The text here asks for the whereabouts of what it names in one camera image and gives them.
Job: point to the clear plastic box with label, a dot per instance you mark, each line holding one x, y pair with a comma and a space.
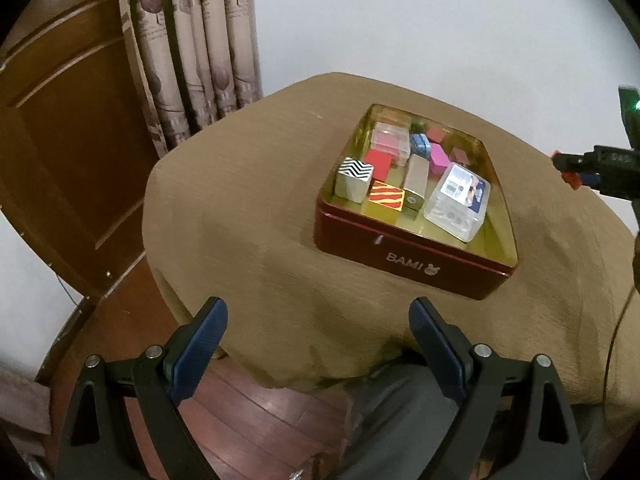
458, 203

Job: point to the clear case with red insert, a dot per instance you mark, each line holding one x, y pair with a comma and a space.
392, 140

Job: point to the orange square colourful toy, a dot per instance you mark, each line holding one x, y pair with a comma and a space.
573, 179

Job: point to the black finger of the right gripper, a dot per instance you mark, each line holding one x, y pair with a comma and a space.
573, 162

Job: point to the dark wooden door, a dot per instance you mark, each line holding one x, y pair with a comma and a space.
75, 150

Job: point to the maroon rectangular block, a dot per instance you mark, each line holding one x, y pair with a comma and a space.
459, 156

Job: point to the red tin box gold interior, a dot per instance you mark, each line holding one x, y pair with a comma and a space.
404, 242

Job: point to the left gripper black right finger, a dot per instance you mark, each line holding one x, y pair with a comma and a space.
513, 413

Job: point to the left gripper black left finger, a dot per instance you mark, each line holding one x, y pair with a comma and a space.
97, 440

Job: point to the blue dotted small box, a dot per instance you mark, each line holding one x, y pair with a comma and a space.
420, 145

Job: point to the pink rectangular block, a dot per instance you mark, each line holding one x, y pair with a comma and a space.
439, 159

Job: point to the grey trousers leg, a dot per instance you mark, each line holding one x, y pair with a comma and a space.
399, 418

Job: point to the yellow red striped cube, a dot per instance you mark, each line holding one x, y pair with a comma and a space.
386, 195

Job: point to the beige patterned curtain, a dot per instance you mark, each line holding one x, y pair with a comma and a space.
193, 61

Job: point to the dark red small cube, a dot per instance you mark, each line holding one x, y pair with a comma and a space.
437, 135

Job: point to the black white zigzag cube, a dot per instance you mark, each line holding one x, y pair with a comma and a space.
352, 180

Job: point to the red rectangular block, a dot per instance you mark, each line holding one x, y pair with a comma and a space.
381, 163

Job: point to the silver rectangular metal bar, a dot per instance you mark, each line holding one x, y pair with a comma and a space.
415, 182

